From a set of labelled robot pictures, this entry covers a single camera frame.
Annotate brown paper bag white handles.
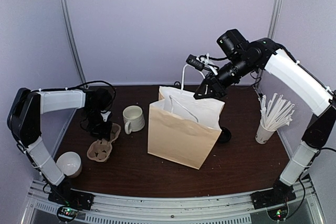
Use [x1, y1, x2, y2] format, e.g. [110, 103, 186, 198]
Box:
[146, 63, 225, 170]

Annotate brown cardboard cup carrier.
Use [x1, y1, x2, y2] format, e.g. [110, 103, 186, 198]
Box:
[87, 123, 121, 163]

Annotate aluminium corner post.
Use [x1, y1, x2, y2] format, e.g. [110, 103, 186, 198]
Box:
[60, 0, 86, 83]
[254, 0, 287, 86]

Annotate white ceramic bowl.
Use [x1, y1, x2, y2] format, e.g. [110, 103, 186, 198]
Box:
[56, 152, 82, 178]

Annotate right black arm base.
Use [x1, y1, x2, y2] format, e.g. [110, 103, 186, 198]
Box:
[250, 177, 296, 209]

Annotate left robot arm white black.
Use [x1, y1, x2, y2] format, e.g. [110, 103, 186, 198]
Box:
[7, 87, 116, 205]

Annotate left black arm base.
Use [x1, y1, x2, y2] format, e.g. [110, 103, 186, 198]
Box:
[48, 178, 94, 210]

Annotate bundle of white wrapped straws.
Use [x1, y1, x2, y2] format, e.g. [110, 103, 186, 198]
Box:
[258, 93, 295, 131]

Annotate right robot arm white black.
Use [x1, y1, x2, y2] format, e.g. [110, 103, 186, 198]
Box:
[194, 29, 335, 204]

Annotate aluminium front rail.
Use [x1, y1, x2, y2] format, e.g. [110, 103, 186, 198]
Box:
[20, 176, 329, 224]

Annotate white ribbed ceramic mug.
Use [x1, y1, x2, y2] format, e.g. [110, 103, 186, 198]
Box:
[122, 105, 145, 135]

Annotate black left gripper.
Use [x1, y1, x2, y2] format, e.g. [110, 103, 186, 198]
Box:
[83, 108, 112, 141]

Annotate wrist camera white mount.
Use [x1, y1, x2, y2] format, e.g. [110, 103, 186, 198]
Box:
[100, 111, 111, 122]
[186, 54, 219, 75]

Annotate left aluminium corner post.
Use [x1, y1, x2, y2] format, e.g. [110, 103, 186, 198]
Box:
[60, 0, 86, 83]

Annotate paper cup holding straws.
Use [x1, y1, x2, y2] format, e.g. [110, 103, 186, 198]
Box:
[255, 123, 275, 144]

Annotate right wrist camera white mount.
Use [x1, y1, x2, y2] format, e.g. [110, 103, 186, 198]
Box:
[186, 54, 219, 75]

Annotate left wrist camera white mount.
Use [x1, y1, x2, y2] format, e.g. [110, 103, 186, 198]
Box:
[100, 111, 111, 122]

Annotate right aluminium corner post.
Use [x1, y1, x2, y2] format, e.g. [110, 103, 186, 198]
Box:
[254, 0, 287, 86]

